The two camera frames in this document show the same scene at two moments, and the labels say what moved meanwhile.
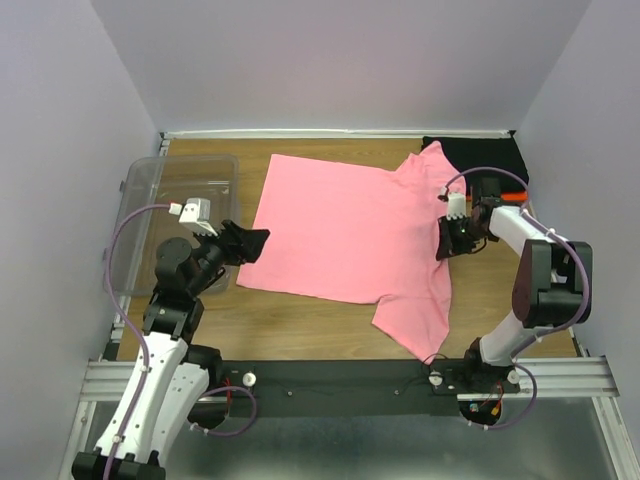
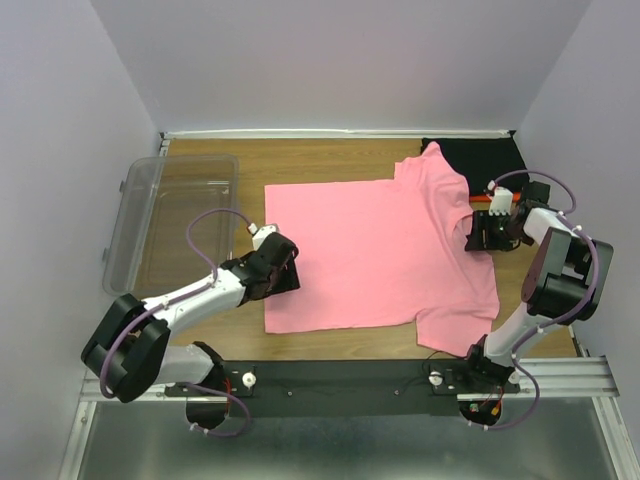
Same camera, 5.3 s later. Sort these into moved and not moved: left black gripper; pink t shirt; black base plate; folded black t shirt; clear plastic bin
Moved: left black gripper; pink t shirt
Not moved: clear plastic bin; black base plate; folded black t shirt
